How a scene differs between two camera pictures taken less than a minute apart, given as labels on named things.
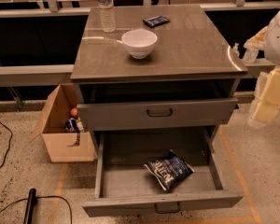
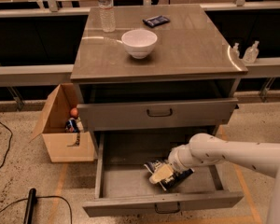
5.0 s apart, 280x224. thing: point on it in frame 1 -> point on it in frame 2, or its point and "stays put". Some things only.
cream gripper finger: (275, 95) -> (162, 172)
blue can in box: (71, 126) stays put
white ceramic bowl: (139, 43) stays put
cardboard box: (62, 146) stays put
